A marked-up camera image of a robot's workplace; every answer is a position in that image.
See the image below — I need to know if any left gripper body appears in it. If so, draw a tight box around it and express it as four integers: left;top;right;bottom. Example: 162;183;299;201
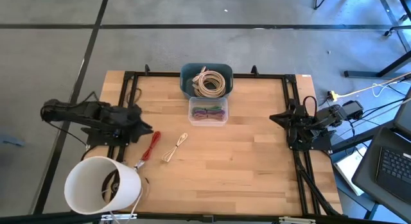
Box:
123;103;143;145

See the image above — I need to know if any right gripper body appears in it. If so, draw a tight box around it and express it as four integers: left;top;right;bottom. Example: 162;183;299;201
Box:
286;105;303;135

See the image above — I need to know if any pink cable bundle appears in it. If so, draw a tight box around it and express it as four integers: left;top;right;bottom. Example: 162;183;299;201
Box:
192;114;226;122

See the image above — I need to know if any purple cable bundle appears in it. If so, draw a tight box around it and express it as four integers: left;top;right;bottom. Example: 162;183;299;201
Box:
191;108;227;117

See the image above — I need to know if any green cable bundle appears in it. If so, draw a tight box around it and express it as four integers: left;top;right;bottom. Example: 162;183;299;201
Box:
192;105;223;112

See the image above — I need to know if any thick cream HDMI cable coil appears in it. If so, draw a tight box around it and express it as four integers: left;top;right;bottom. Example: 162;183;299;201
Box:
194;69;227;98

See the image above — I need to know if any thin cream cable coil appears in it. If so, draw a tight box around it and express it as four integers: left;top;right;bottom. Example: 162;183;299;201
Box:
191;65;208;90

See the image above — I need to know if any clear plastic bin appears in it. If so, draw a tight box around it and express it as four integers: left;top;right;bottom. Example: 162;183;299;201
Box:
188;96;229;127

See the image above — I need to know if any teal plastic bin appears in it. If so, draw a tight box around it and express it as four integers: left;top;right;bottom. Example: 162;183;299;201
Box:
179;62;234;100

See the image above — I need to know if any white cylindrical lampshade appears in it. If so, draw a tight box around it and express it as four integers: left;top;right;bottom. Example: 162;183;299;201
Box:
64;155;143;216

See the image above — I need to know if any white book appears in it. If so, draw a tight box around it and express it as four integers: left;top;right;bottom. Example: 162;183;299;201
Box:
333;146;369;196

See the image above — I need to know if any black laptop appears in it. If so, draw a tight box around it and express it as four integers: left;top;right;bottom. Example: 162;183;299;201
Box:
351;126;411;223

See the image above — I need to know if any dark laptop screen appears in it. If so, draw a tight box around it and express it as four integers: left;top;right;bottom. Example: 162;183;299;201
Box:
393;89;411;139

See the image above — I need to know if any red cable bundle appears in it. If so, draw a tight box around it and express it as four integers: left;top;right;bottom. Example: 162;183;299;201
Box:
134;130;162;170

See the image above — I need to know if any thin black cable loop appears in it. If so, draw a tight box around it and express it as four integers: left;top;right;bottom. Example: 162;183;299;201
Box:
126;87;143;107

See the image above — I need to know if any small cream cable bundle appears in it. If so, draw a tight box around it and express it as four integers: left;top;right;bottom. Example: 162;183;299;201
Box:
161;132;189;163

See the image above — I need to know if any black aluminium table frame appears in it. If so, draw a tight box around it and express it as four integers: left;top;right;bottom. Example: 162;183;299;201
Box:
107;64;344;224

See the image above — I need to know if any white lamp cord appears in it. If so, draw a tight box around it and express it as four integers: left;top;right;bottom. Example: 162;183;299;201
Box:
109;185;144;224

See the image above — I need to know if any yellow extension cable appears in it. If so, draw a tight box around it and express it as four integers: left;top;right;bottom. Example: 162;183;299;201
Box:
337;72;411;99

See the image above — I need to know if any silver metal bracket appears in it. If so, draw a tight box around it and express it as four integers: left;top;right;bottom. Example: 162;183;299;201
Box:
100;213;138;222
278;216;317;224

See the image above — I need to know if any white floor cable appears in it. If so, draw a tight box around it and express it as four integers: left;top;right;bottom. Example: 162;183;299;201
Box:
371;82;399;98

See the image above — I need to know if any black desk frame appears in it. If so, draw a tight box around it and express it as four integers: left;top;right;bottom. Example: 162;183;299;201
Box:
343;0;411;79

